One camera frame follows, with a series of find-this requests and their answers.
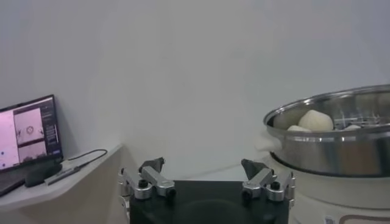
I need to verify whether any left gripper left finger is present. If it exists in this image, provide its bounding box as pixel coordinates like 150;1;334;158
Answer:
118;156;177;201

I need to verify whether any stainless steel steamer basket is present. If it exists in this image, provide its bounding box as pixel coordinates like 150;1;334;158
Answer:
263;84;390;178

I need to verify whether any thin black usb cable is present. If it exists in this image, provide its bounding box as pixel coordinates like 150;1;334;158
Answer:
67;148;108;169

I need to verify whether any black open laptop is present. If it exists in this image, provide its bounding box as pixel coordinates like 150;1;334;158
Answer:
0;94;64;197

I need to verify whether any grey usb hub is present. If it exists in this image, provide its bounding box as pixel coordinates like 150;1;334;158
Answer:
44;166;82;186

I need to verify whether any white side table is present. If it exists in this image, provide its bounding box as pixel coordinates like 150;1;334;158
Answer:
0;143;124;212

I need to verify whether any cream electric cooking pot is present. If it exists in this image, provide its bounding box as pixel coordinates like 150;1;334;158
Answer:
254;133;390;224

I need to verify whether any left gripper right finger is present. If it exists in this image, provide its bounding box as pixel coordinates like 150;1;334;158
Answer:
240;158;297;202

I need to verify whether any black computer mouse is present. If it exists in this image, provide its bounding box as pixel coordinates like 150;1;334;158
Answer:
24;164;63;188

